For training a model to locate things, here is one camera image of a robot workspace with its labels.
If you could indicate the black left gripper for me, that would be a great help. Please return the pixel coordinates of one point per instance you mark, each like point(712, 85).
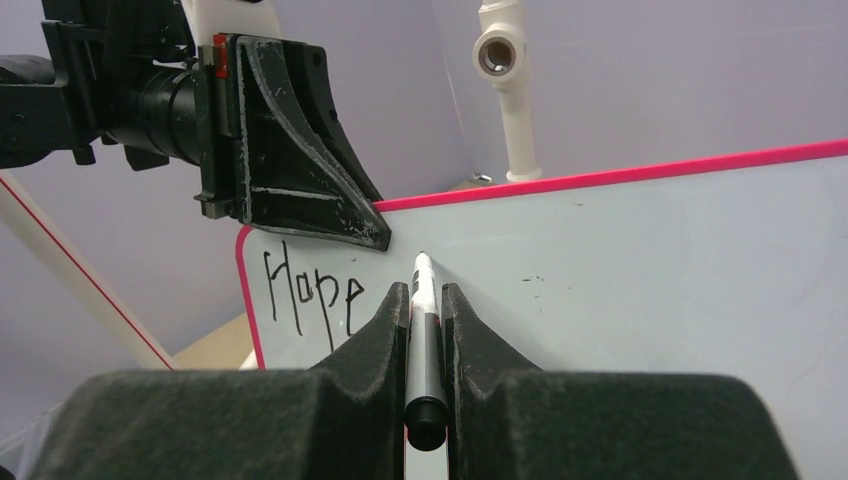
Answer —
point(298, 172)

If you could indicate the white diagonal pole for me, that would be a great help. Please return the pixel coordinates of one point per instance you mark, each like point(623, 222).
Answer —
point(32, 226)

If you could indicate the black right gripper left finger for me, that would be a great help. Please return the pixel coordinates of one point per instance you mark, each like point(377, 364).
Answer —
point(340, 419)

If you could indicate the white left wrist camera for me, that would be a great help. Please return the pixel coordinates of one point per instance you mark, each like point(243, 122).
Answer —
point(209, 17)

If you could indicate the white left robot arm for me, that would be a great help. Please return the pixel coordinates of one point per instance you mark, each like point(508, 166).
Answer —
point(51, 103)

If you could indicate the pink framed whiteboard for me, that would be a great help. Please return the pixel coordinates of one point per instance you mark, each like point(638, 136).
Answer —
point(734, 265)

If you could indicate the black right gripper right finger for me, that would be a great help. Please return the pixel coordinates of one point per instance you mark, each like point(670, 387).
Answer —
point(511, 419)

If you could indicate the black whiteboard marker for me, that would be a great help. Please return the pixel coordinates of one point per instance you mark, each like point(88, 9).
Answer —
point(426, 411)

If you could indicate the white pvc pipe stand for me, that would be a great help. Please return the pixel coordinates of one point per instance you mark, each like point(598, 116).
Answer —
point(500, 56)

